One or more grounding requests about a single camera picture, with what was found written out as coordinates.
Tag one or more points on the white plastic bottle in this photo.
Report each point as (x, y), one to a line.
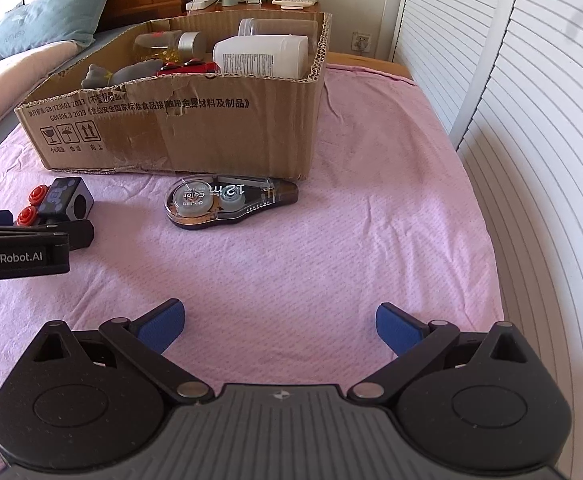
(261, 55)

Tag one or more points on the clear jar with yellow capsules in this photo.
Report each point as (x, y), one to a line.
(191, 42)

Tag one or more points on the white wall socket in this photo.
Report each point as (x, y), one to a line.
(362, 42)

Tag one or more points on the dark correction tape dispenser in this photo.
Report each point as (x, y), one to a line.
(221, 200)

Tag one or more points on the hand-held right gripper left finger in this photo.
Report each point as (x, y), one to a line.
(164, 325)

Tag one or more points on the white tray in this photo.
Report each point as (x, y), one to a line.
(296, 5)

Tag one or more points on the brown cardboard box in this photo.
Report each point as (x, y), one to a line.
(221, 135)

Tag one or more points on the blue pillow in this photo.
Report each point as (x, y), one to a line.
(36, 25)

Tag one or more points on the grey cat toy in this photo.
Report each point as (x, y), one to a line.
(131, 72)

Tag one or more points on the pink blanket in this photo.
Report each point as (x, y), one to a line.
(296, 270)

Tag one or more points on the clear plastic jar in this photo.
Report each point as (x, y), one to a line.
(281, 27)

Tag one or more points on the wooden nightstand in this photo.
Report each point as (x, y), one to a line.
(321, 7)

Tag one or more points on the red toy train car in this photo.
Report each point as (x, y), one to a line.
(196, 67)

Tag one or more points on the black toy train car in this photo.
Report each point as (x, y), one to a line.
(71, 195)

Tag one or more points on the white louvered closet door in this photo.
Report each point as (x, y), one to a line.
(446, 35)
(561, 160)

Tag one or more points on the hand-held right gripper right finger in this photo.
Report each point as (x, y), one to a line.
(396, 327)

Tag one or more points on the beige pillow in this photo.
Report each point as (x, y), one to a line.
(11, 80)

